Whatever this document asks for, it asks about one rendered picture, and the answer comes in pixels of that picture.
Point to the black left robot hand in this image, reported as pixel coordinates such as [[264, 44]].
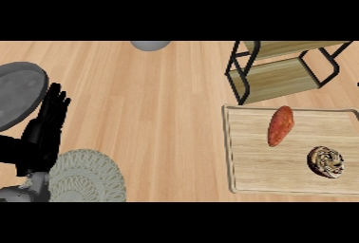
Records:
[[45, 126]]

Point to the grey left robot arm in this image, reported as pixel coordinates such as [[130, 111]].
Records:
[[28, 190]]

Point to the pale wooden tray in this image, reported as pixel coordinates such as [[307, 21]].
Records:
[[289, 158]]

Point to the brown swirled cupcake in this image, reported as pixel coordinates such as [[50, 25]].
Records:
[[325, 161]]

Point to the grey round plate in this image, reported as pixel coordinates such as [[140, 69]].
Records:
[[17, 91]]

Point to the grey woven round placemat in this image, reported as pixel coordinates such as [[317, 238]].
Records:
[[88, 178]]

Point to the grey round object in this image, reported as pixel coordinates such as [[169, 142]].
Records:
[[150, 45]]

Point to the orange-red sweet potato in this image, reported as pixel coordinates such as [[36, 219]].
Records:
[[280, 126]]

